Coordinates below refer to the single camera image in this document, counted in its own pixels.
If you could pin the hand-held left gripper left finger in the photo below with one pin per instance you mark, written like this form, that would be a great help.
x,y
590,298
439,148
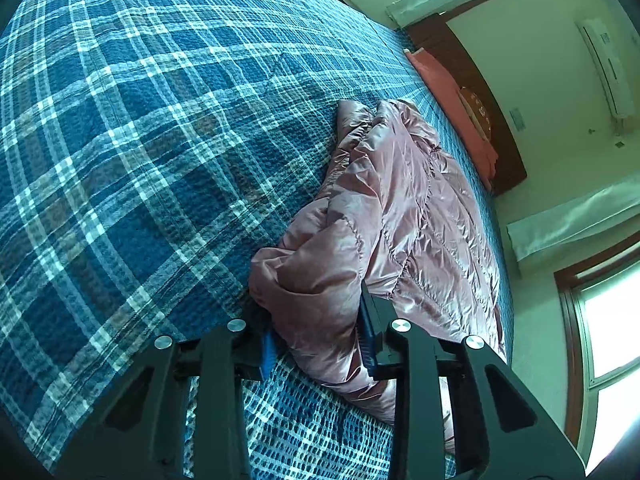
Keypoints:
x,y
269,360

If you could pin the small brown patterned cushion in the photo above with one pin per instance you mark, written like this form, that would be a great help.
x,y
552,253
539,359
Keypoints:
x,y
475,110

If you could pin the salmon pink pillow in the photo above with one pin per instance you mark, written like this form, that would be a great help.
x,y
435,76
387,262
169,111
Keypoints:
x,y
440,85

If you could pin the bed with blue plaid sheet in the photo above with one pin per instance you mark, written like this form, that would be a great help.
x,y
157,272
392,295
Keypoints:
x,y
125,135

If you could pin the pink quilted down jacket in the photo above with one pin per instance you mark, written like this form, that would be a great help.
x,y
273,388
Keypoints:
x,y
400,220

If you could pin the wood trimmed window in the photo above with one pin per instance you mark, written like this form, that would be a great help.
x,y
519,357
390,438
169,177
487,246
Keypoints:
x,y
610,335

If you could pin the dark wooden headboard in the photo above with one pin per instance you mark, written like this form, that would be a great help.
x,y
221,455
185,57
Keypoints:
x,y
480,90

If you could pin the white wall air conditioner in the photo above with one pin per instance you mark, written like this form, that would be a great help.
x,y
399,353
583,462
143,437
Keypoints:
x,y
607,70

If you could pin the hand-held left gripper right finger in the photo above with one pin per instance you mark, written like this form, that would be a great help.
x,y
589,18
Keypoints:
x,y
369,340

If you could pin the wall socket plate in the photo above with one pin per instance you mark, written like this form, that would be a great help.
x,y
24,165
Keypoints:
x,y
517,120

